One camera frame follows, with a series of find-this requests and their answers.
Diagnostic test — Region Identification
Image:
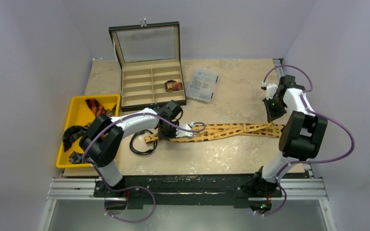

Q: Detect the cream insect print tie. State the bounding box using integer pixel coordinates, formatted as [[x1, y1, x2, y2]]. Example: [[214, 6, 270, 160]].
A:
[[145, 122, 285, 144]]

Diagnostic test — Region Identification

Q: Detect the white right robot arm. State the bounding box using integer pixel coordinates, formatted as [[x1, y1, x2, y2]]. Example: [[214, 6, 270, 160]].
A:
[[251, 75, 328, 196]]

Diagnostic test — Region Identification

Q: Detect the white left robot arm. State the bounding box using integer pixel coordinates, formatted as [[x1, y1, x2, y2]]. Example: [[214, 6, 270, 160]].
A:
[[79, 100, 183, 197]]

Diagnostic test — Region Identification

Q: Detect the rolled colourful tie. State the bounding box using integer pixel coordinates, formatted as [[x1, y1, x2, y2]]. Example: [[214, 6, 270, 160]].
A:
[[164, 80, 183, 92]]

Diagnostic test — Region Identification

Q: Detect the clear plastic organiser box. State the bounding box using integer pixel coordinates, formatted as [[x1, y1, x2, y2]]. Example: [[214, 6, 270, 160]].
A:
[[185, 68, 219, 103]]

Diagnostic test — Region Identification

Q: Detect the black compartment tie box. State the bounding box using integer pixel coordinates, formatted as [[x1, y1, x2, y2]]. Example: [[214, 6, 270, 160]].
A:
[[108, 18, 187, 112]]

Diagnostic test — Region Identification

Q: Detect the orange navy striped tie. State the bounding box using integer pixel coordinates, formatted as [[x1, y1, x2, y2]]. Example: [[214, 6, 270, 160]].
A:
[[85, 98, 106, 116]]

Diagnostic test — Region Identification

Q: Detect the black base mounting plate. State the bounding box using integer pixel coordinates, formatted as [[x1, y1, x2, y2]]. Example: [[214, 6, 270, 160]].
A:
[[94, 174, 282, 210]]

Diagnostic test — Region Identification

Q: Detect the yellow plastic bin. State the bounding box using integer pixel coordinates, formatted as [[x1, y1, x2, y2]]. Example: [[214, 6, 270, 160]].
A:
[[56, 94, 121, 168]]

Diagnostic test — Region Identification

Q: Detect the dark patterned tie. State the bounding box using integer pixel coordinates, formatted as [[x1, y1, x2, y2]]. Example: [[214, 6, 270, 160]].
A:
[[62, 123, 91, 164]]

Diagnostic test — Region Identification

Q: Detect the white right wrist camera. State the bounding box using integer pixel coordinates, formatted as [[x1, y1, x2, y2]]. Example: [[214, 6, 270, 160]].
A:
[[261, 82, 278, 100]]

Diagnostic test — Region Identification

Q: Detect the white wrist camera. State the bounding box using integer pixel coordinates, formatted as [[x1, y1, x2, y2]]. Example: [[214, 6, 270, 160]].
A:
[[261, 82, 278, 100], [175, 123, 195, 139]]

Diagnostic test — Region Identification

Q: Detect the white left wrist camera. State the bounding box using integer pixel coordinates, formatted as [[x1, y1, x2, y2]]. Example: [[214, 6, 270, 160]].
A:
[[175, 123, 195, 139]]

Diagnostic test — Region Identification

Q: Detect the black coiled cable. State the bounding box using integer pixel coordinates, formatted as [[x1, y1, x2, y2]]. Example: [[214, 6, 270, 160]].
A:
[[129, 130, 158, 156]]

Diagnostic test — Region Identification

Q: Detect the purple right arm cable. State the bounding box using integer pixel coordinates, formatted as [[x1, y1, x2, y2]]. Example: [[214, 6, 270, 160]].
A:
[[253, 65, 356, 218]]

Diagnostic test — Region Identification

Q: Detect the aluminium frame rail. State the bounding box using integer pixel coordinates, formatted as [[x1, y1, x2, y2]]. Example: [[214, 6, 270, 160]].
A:
[[39, 58, 337, 231]]

